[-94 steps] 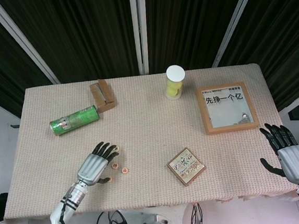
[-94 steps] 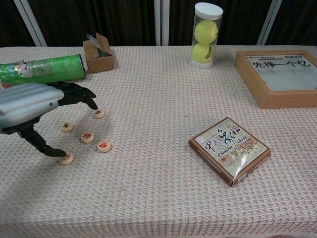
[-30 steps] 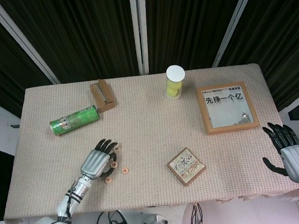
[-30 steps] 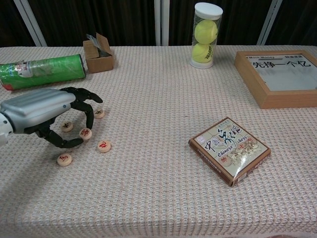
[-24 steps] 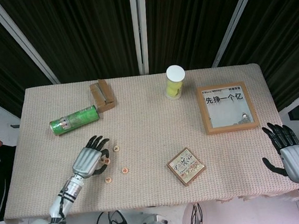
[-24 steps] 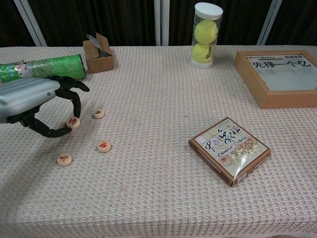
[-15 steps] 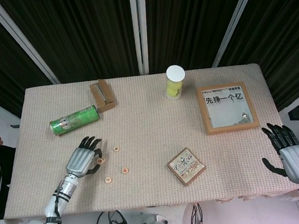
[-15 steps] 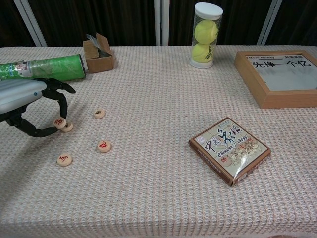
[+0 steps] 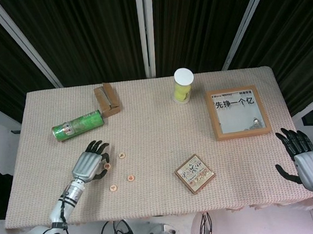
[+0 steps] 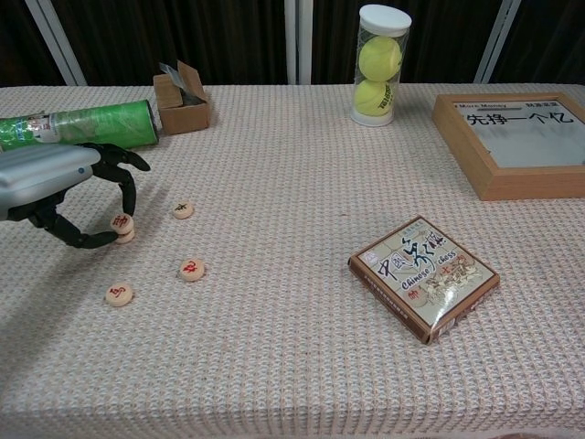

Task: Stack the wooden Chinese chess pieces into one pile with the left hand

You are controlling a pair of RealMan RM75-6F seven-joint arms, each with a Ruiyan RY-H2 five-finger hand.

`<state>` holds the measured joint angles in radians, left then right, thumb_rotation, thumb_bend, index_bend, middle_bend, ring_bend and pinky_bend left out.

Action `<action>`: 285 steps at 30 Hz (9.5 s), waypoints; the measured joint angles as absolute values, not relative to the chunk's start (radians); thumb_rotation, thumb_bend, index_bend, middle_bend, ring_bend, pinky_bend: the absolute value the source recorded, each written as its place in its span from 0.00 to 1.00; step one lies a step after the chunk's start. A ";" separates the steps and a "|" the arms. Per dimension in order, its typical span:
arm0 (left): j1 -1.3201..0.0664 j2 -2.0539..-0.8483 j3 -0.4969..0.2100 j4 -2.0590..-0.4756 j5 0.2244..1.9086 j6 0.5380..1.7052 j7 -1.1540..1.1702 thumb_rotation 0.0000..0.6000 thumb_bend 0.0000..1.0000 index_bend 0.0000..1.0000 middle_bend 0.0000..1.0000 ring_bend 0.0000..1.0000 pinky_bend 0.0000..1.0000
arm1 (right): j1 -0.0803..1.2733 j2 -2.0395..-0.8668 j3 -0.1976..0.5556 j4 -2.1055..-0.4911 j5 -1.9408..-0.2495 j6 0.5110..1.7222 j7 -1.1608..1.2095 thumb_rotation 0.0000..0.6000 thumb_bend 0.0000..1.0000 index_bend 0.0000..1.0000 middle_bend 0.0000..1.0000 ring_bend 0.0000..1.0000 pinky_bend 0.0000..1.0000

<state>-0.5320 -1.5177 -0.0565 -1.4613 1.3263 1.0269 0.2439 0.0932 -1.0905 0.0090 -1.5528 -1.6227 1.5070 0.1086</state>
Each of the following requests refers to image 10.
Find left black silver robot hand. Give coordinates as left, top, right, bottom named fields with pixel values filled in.
left=0, top=142, right=152, bottom=251

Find red general wooden chess piece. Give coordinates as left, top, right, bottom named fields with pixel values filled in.
left=109, top=213, right=135, bottom=234

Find red horse wooden chess piece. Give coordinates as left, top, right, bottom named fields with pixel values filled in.
left=104, top=283, right=135, bottom=308

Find red cannon wooden chess piece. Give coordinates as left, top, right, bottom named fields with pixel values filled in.
left=178, top=259, right=207, bottom=283

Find wooden block pieces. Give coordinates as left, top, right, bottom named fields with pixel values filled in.
left=153, top=59, right=212, bottom=136

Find small patterned square box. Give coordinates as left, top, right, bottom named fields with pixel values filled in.
left=347, top=215, right=501, bottom=345

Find green chip can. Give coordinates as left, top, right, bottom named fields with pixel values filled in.
left=0, top=99, right=160, bottom=155

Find black pleated curtain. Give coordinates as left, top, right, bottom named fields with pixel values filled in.
left=310, top=0, right=504, bottom=86
left=491, top=0, right=585, bottom=84
left=0, top=0, right=72, bottom=88
left=52, top=0, right=289, bottom=87

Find grey plastic bag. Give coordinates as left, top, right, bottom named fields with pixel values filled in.
left=158, top=62, right=207, bottom=107

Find beige woven tablecloth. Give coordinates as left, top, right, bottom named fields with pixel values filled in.
left=0, top=83, right=585, bottom=439

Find yellow tennis ball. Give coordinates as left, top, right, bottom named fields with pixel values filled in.
left=354, top=80, right=395, bottom=115
left=358, top=36, right=403, bottom=83

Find clear tennis ball tube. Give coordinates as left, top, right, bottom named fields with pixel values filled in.
left=350, top=4, right=412, bottom=127

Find wooden framed money box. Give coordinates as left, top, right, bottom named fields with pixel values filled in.
left=431, top=92, right=585, bottom=202

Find white metal post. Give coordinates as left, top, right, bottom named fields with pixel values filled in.
left=473, top=0, right=522, bottom=84
left=282, top=0, right=313, bottom=86
left=25, top=0, right=88, bottom=87

